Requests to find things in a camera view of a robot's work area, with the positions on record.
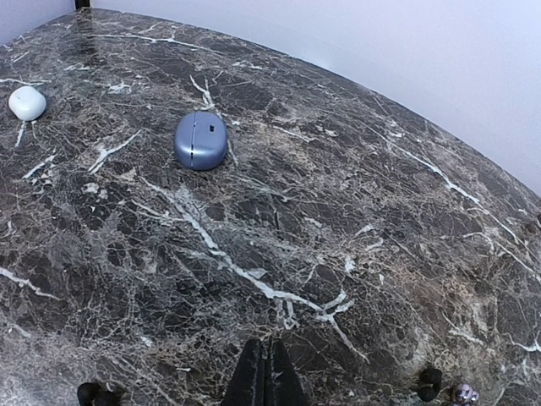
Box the black earbud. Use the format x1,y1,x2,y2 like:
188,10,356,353
77,382,120,406
417,367,443,403

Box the white earbud charging case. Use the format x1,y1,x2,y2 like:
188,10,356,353
8,85,46,122

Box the purple earbud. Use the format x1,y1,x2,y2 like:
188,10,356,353
451,383,480,406

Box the purple round charging case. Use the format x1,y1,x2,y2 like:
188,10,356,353
173,111,228,171

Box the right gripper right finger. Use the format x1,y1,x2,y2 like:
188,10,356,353
265,338,309,406

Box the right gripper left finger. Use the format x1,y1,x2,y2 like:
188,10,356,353
221,338,265,406

